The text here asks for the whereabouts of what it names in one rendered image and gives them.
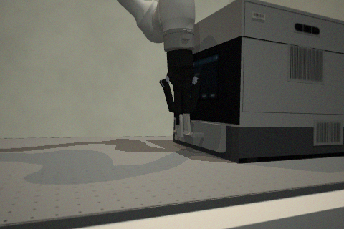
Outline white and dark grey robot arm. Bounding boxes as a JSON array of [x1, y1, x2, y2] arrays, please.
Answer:
[[117, 0, 196, 52]]

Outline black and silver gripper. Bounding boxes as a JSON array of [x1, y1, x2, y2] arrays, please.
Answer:
[[160, 49, 202, 137]]

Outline grey benchtop instrument with drawer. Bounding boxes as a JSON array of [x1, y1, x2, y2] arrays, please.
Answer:
[[173, 0, 344, 164]]

